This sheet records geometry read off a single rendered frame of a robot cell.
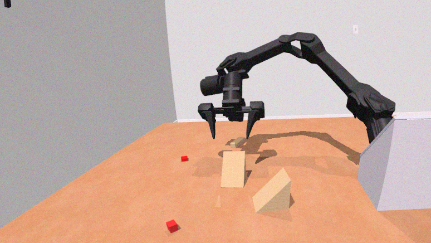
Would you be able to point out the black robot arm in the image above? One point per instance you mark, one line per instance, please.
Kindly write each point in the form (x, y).
(366, 103)

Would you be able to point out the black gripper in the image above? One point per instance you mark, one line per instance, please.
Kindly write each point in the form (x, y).
(232, 104)

